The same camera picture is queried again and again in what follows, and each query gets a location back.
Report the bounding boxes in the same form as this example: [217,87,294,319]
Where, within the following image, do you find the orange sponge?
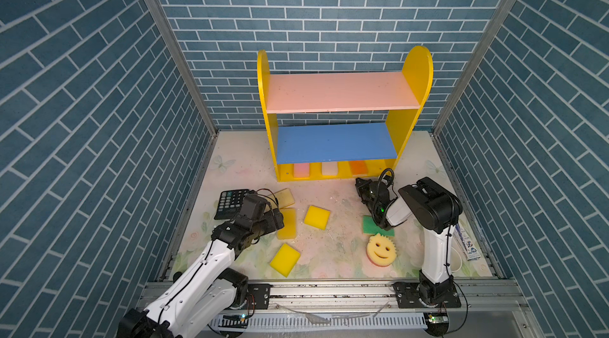
[349,160,369,176]

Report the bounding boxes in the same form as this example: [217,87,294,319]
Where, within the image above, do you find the toothpaste box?
[455,224,481,261]

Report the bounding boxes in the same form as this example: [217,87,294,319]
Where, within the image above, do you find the yellow sponge rectangle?
[277,208,297,241]

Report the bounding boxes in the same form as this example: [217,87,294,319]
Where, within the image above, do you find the pale yellow tan sponge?
[274,188,296,209]

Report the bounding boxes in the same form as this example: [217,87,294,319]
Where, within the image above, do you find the green sponge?
[363,216,395,237]

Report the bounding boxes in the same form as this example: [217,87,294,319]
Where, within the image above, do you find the yellow shelf pink blue boards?
[257,46,434,182]

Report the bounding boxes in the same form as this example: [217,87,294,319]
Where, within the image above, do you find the aluminium front rail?
[136,279,542,337]

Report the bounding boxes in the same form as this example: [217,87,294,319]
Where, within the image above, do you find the black calculator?
[214,189,251,220]

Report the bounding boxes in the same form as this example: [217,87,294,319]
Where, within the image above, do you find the bright yellow sponge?
[304,206,331,230]
[270,244,301,278]

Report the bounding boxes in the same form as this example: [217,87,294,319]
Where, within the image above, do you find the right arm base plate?
[393,281,462,309]

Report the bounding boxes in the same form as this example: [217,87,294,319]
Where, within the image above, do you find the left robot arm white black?
[117,190,284,337]

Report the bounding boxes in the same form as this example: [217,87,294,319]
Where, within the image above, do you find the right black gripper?
[357,178,379,217]

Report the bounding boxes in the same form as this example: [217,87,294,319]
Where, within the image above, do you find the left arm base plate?
[228,283,271,310]

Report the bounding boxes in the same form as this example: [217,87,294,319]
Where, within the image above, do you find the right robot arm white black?
[355,168,462,307]

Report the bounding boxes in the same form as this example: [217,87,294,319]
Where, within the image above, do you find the beige pale pink sponge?
[321,162,339,177]

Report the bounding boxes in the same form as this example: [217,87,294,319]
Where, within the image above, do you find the smiley face round sponge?
[366,234,397,267]

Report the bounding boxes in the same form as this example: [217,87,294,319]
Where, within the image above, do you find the white bowl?
[450,247,463,273]

